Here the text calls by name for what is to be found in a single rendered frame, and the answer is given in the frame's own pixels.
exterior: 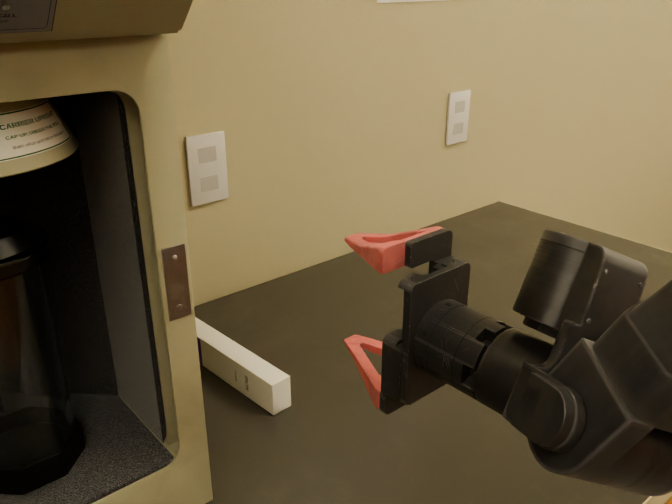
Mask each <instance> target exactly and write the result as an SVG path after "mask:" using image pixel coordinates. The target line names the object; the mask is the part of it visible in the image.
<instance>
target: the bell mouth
mask: <svg viewBox="0 0 672 504"><path fill-rule="evenodd" d="M78 147H79V143H78V141H77V139H76V138H75V136H74V135H73V133H72V132H71V130H70V129H69V127H68V126H67V124H66V123H65V121H64V120H63V118H62V117H61V115H60V114H59V112H58V111H57V109H56V108H55V106H54V105H53V103H52V102H51V100H50V99H49V98H41V99H32V100H23V101H14V102H5V103H0V178H4V177H9V176H13V175H18V174H22V173H26V172H30V171H33V170H37V169H40V168H43V167H46V166H49V165H52V164H55V163H57V162H59V161H62V160H64V159H66V158H67V157H69V156H70V155H72V154H73V153H74V152H75V151H76V150H77V149H78Z"/></svg>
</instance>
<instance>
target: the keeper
mask: <svg viewBox="0 0 672 504"><path fill-rule="evenodd" d="M161 253H162V261H163V270H164V278H165V287H166V295H167V304H168V312H169V321H173V320H176V319H179V318H182V317H184V316H187V315H190V314H192V311H191V301H190V291H189V281H188V272H187V262H186V252H185V243H183V244H179V245H175V246H172V247H168V248H165V249H161Z"/></svg>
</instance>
